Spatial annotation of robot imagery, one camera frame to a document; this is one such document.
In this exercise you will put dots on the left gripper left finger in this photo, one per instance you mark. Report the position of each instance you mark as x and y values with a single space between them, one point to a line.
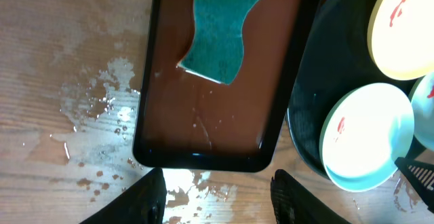
142 203

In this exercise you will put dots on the light blue plate front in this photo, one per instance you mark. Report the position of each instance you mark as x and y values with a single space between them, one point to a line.
363 134

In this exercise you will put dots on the rectangular brown tray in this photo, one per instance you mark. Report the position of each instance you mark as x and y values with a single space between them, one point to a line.
186 121

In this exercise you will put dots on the round black tray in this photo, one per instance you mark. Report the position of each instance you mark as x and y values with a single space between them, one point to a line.
336 61

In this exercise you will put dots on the yellow plate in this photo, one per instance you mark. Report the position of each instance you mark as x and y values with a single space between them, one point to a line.
400 38

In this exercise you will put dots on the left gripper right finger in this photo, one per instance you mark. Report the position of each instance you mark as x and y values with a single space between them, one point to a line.
294 204

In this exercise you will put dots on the light blue plate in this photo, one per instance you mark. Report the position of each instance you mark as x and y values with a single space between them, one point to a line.
421 98
363 134

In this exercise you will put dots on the green sponge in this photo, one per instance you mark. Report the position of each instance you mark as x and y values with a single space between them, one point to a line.
217 50

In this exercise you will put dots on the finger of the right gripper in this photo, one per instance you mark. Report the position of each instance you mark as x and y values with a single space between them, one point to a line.
420 176

